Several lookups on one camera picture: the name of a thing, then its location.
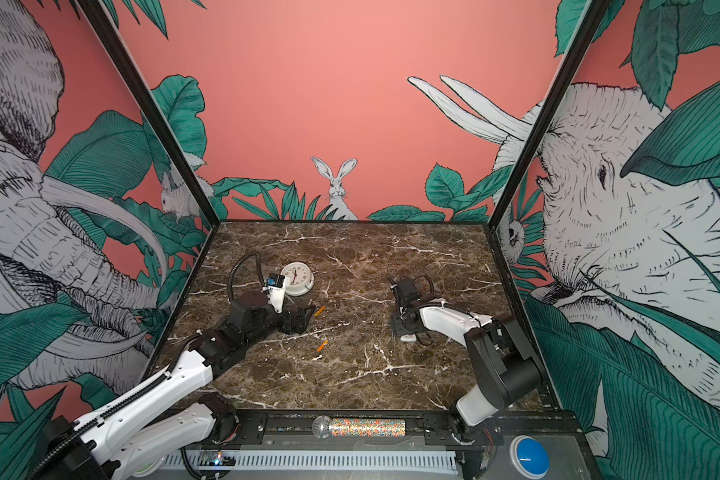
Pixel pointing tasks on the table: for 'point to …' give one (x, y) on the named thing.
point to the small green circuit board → (217, 457)
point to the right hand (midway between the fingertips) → (402, 321)
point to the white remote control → (408, 338)
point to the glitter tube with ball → (326, 427)
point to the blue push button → (529, 457)
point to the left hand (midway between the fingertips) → (301, 300)
